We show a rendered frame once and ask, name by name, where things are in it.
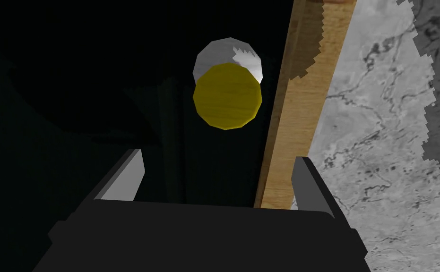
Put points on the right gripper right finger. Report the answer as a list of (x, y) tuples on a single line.
[(310, 185)]

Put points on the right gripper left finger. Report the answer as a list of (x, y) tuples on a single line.
[(123, 179)]

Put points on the yellow and grey door knob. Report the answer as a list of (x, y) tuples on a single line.
[(227, 90)]

